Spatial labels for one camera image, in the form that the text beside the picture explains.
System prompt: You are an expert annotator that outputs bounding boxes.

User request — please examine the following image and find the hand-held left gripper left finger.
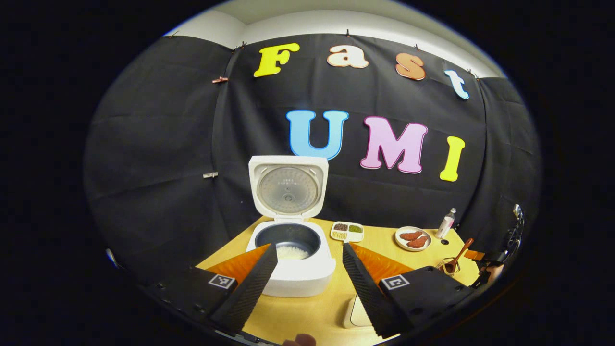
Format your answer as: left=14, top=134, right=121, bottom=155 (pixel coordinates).
left=144, top=244, right=279, bottom=335

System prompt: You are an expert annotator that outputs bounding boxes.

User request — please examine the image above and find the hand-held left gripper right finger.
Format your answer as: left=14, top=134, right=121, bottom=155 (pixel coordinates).
left=342, top=242, right=474, bottom=338

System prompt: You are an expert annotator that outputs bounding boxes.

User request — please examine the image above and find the brown wooden spoon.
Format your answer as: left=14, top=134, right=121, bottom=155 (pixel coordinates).
left=443, top=238, right=475, bottom=273

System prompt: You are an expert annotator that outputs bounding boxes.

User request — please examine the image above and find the white rectangular rice container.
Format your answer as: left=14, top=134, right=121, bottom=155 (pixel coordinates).
left=342, top=294, right=375, bottom=330

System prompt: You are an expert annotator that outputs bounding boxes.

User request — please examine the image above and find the metal wire chopstick holder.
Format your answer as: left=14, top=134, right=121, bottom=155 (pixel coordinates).
left=436, top=259, right=461, bottom=277

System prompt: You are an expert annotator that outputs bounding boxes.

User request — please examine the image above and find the white rice cooker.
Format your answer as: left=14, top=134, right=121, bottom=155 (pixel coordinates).
left=245, top=155, right=337, bottom=297

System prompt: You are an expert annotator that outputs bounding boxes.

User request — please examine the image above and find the white rice pile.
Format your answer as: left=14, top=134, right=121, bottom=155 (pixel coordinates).
left=276, top=245, right=310, bottom=260

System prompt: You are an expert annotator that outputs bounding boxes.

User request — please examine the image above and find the small pink label bottle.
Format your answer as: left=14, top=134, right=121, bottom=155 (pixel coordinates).
left=435, top=208, right=457, bottom=239

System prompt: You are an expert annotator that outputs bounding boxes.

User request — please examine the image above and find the white divided dish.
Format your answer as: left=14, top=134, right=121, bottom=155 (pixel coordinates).
left=330, top=221, right=365, bottom=243

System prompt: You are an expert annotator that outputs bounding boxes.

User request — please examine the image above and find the white round plate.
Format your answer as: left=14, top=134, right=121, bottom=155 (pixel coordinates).
left=394, top=226, right=432, bottom=252

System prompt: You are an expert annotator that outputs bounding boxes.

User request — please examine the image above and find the black backdrop cloth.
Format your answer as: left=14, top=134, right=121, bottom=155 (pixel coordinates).
left=83, top=33, right=542, bottom=289

